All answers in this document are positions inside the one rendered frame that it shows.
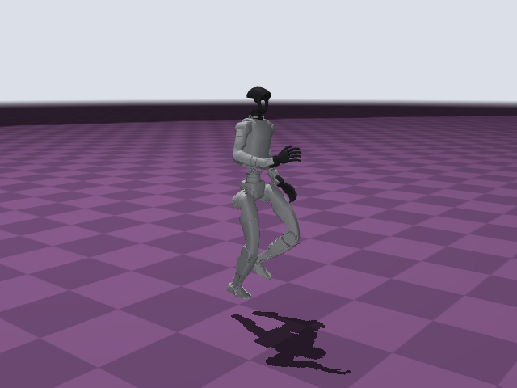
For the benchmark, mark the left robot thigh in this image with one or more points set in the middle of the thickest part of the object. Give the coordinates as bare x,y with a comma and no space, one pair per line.
284,211

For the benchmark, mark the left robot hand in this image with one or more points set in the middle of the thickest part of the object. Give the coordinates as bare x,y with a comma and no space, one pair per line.
287,188

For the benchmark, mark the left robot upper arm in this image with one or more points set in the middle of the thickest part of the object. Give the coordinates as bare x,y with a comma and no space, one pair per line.
272,130

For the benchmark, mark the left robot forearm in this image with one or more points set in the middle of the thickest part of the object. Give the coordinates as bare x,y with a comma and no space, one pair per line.
272,173

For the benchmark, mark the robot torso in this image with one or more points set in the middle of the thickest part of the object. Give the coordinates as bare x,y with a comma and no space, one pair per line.
257,144

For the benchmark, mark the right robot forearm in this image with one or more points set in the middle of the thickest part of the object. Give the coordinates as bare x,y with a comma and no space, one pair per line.
251,161

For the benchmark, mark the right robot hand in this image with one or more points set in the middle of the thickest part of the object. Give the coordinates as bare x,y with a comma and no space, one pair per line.
285,155

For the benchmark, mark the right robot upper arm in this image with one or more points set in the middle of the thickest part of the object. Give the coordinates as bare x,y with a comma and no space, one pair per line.
242,130

